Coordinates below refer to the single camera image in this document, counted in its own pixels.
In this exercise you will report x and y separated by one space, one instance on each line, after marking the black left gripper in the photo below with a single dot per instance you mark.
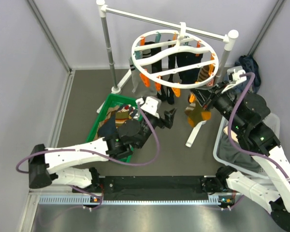
168 118

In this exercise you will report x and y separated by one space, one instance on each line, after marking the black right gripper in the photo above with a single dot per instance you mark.
203 96

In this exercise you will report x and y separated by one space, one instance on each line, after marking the olive green striped sock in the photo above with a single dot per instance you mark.
195 112

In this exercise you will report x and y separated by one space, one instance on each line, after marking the brown striped sock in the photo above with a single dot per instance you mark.
203 74

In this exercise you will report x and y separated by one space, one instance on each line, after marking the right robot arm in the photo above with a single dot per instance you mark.
245 116

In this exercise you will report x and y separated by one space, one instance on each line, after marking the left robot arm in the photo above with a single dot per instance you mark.
49 166

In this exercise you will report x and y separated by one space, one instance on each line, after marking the dark navy hanging socks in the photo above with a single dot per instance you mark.
187 77

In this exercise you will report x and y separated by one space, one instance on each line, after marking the white round sock hanger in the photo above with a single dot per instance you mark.
173 41

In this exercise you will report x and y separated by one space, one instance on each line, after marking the grey striped sock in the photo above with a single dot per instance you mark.
139 89

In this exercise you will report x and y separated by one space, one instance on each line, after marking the green plastic bin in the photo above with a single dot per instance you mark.
106 120

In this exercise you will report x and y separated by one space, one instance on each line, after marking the white laundry basket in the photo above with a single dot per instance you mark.
226 154

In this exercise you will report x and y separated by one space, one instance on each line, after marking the white drying rack stand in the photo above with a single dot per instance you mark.
222 44

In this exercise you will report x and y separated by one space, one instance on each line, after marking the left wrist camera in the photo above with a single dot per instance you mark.
150 105

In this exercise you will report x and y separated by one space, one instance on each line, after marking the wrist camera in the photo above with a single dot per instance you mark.
150 105
232 78

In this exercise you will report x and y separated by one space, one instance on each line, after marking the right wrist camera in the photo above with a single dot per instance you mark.
232 78

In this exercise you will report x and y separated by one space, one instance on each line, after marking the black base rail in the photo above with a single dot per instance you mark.
157 188

